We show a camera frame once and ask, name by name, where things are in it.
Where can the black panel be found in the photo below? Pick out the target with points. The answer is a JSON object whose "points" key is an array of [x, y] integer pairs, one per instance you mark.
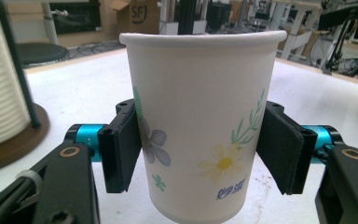
{"points": [[77, 18]]}

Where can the brown wooden cup holder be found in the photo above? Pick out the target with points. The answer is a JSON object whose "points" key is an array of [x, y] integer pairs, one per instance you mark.
{"points": [[18, 146]]}

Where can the stack of white paper cups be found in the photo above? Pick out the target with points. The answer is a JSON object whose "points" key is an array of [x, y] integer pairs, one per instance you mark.
{"points": [[0, 93]]}

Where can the white table frame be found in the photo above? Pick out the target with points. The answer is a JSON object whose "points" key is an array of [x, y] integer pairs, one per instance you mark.
{"points": [[298, 28]]}

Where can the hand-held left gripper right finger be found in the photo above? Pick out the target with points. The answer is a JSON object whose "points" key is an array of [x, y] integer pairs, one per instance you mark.
{"points": [[281, 149]]}

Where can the white pole with knob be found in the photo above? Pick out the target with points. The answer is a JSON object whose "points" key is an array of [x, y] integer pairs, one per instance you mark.
{"points": [[50, 25]]}

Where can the black upright post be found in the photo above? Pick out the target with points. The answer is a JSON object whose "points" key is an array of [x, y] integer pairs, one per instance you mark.
{"points": [[192, 15]]}

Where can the black metal stand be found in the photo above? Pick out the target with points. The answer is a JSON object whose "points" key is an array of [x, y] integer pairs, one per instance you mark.
{"points": [[338, 37]]}

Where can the cardboard box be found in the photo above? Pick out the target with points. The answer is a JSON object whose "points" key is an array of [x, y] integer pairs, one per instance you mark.
{"points": [[136, 15]]}

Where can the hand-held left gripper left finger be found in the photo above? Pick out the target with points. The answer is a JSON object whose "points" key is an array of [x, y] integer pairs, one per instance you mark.
{"points": [[121, 152]]}

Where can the floral paper cup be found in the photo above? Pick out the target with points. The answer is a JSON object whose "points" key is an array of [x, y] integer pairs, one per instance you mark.
{"points": [[199, 102]]}

